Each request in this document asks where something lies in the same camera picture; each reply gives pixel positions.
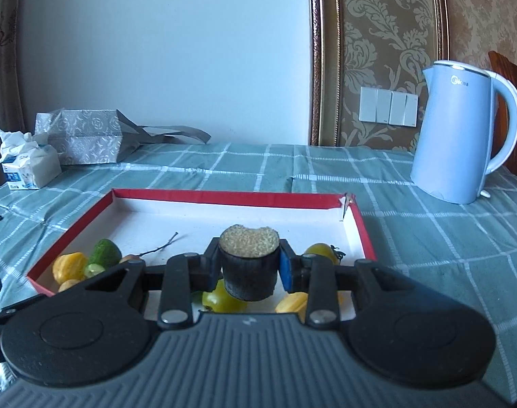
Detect dark sugarcane piece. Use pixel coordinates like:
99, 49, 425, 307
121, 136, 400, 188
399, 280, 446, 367
219, 224, 279, 302

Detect green tomato back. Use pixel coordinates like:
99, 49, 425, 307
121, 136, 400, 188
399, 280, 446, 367
305, 243, 345, 265

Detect green tomato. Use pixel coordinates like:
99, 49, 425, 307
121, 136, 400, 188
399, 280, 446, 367
201, 279, 247, 313
305, 243, 345, 265

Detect yellow jackfruit piece right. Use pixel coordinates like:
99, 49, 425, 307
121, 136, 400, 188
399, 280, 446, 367
275, 292, 308, 322

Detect yellow jackfruit piece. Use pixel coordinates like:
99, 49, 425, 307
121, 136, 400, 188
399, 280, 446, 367
52, 252, 88, 285
275, 292, 308, 322

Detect green tomato front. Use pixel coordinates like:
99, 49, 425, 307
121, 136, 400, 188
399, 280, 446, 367
201, 279, 247, 313

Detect brown longan with stem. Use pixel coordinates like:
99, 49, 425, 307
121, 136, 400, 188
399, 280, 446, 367
119, 232, 179, 264

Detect red shallow cardboard box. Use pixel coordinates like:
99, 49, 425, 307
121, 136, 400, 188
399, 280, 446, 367
27, 189, 375, 296

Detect small brown longan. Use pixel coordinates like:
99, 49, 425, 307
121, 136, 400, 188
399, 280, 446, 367
57, 279, 81, 293

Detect green cucumber half in box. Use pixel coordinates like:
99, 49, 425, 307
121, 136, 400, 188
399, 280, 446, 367
84, 239, 122, 278

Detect yellow jackfruit piece left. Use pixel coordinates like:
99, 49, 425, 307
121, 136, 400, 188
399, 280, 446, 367
52, 252, 88, 285

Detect green checked tablecloth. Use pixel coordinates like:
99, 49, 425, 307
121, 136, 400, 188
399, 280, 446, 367
0, 144, 517, 401

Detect silver patterned gift bag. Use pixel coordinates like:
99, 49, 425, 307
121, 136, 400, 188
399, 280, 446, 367
34, 109, 210, 166

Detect tissue pack with cat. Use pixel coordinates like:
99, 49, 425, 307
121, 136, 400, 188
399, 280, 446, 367
0, 129, 62, 191

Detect light blue electric kettle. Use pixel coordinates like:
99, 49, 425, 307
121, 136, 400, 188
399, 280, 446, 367
410, 60, 517, 204

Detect brown wooden chair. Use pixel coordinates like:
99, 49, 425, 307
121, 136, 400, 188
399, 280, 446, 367
488, 50, 517, 177

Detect white wall switch panel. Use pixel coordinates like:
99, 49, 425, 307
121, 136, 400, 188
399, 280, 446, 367
359, 87, 418, 127

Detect ornate wooden wall frame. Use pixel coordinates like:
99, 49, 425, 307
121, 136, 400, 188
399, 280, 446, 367
309, 0, 450, 151

